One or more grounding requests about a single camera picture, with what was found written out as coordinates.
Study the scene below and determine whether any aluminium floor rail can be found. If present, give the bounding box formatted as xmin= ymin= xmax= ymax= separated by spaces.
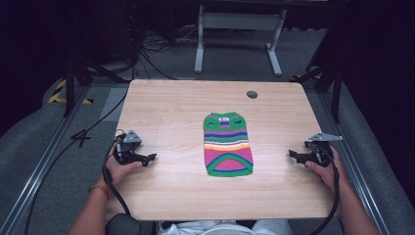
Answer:
xmin=0 ymin=83 xmax=93 ymax=235
xmin=316 ymin=91 xmax=393 ymax=235

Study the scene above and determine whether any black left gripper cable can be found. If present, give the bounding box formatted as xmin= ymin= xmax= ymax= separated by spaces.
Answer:
xmin=101 ymin=129 xmax=132 ymax=217

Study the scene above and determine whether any striped knitted pet sweater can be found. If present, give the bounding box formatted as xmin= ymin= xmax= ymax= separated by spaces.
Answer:
xmin=203 ymin=112 xmax=254 ymax=178

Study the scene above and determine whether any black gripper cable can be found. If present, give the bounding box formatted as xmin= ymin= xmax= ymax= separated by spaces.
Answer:
xmin=101 ymin=129 xmax=132 ymax=217
xmin=308 ymin=153 xmax=342 ymax=235

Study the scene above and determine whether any person's white clothing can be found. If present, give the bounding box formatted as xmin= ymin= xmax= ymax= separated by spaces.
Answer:
xmin=158 ymin=218 xmax=294 ymax=235

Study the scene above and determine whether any black floor cable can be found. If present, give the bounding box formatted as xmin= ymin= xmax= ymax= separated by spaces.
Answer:
xmin=23 ymin=87 xmax=130 ymax=235

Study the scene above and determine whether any black padded chair armrest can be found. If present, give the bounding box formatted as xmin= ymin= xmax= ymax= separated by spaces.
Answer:
xmin=104 ymin=212 xmax=143 ymax=235

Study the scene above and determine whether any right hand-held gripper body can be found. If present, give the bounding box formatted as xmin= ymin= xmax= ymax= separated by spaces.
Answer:
xmin=302 ymin=132 xmax=345 ymax=168

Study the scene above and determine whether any red and gold bracelet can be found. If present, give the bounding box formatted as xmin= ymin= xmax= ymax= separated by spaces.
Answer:
xmin=89 ymin=184 xmax=113 ymax=201

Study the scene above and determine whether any person's right hand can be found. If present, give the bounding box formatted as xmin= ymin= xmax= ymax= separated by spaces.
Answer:
xmin=304 ymin=146 xmax=348 ymax=198

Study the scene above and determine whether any person's left hand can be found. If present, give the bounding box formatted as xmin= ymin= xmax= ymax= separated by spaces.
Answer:
xmin=97 ymin=144 xmax=144 ymax=188

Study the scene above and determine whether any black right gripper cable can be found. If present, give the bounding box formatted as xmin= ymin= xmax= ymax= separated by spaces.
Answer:
xmin=308 ymin=153 xmax=342 ymax=235

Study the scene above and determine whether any yellow and black floor tape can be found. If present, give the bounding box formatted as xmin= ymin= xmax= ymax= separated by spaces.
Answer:
xmin=47 ymin=78 xmax=95 ymax=106

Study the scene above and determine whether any white metal desk frame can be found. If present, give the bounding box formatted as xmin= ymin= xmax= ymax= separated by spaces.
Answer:
xmin=194 ymin=4 xmax=289 ymax=78

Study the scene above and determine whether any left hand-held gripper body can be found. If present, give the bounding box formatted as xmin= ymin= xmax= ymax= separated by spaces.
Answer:
xmin=113 ymin=129 xmax=147 ymax=166

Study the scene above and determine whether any black metal stand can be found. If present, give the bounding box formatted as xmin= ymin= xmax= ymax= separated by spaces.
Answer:
xmin=63 ymin=53 xmax=132 ymax=118
xmin=291 ymin=60 xmax=345 ymax=124

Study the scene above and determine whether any tangle of black cables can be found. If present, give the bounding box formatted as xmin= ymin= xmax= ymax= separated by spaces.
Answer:
xmin=128 ymin=23 xmax=200 ymax=81

